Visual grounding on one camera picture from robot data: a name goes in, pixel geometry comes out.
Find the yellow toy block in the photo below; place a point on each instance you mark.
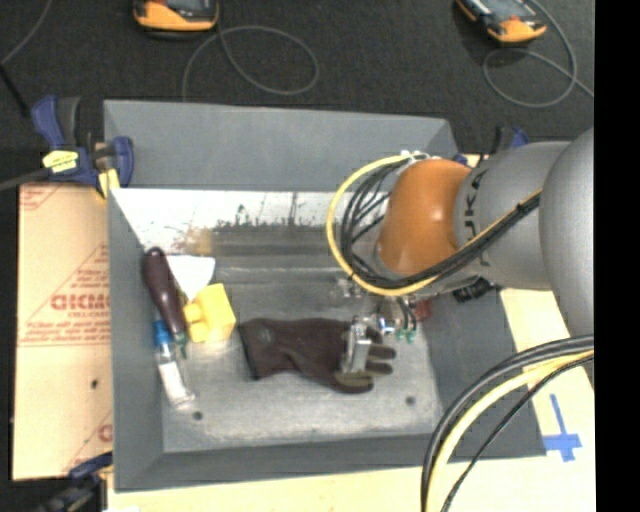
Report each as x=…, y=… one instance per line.
x=212, y=312

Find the white folded cloth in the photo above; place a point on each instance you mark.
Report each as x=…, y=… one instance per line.
x=192, y=272

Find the brown cardboard board red print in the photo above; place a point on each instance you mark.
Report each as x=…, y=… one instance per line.
x=60, y=310

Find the black cylinder on white bracket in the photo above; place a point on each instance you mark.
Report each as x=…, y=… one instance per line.
x=472, y=290

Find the dark brown glove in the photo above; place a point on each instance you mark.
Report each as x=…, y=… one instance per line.
x=295, y=350

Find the grey metal bin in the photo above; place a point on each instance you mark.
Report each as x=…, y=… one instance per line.
x=280, y=150

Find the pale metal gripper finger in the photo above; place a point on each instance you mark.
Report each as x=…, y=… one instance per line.
x=351, y=350
x=365, y=352

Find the clear bottle with blue cap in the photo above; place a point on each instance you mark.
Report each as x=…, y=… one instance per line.
x=172, y=375

